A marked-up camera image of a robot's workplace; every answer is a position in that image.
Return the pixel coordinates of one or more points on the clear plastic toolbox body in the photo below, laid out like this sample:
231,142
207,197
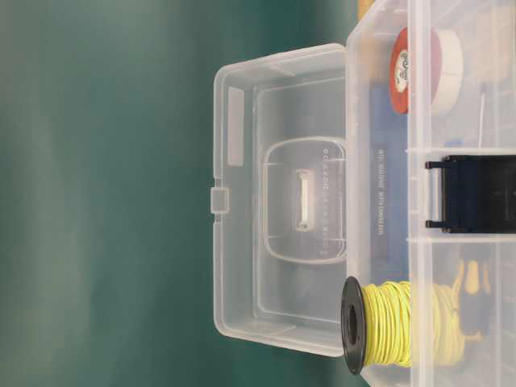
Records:
450,69

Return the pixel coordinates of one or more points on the yellow wire spool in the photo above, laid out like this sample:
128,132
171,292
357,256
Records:
376,325

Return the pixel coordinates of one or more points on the yellow black handled tool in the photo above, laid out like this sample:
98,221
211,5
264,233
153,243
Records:
475,298

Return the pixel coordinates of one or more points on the blue packaged tool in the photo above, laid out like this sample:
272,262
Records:
388,135

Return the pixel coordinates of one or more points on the clear plastic toolbox lid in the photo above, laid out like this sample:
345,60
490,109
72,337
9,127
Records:
279,199

